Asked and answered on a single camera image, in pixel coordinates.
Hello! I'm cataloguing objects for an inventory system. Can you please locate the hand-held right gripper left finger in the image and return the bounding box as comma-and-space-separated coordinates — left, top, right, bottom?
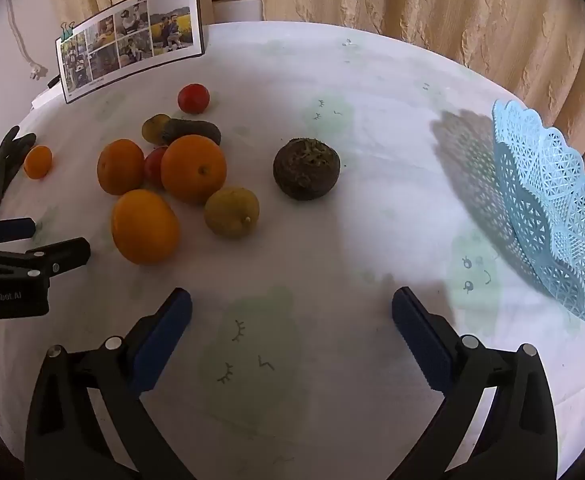
24, 287, 196, 480

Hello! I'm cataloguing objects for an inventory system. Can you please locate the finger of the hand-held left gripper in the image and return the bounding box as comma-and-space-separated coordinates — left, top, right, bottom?
0, 238, 92, 282
0, 217, 38, 245

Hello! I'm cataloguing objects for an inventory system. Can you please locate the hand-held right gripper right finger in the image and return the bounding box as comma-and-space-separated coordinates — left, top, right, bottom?
391, 286, 558, 480

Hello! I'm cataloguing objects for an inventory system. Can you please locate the large orange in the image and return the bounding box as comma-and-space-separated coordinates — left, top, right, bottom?
160, 134, 228, 205
96, 138, 146, 197
111, 189, 180, 266

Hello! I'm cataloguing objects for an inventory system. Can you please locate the yellow-green lemon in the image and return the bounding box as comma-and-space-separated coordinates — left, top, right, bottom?
203, 187, 261, 240

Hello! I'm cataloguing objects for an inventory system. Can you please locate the light blue lattice basket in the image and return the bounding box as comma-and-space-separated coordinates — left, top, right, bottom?
491, 98, 585, 331

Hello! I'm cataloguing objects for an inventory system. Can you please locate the small tangerine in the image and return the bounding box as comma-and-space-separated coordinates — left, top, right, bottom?
23, 145, 53, 180

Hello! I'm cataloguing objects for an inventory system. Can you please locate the red tomato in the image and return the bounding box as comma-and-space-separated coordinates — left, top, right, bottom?
144, 146, 169, 190
177, 83, 210, 115

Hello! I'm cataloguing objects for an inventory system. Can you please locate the white printed tablecloth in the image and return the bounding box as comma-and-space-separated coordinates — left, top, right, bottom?
0, 21, 585, 480

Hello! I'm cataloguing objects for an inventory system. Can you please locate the small olive-yellow fruit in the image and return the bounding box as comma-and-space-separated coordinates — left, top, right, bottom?
141, 114, 172, 144

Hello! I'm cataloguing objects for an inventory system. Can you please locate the dark green avocado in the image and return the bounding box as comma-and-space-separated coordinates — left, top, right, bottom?
161, 118, 222, 147

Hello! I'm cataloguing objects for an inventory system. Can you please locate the brown rough round fruit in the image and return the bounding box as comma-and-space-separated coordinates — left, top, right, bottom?
273, 138, 341, 201

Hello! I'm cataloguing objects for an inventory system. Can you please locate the photo collage board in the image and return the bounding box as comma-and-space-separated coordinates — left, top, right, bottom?
55, 0, 206, 105

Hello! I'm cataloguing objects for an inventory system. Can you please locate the white cable with plug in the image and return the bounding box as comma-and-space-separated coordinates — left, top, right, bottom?
4, 0, 49, 82

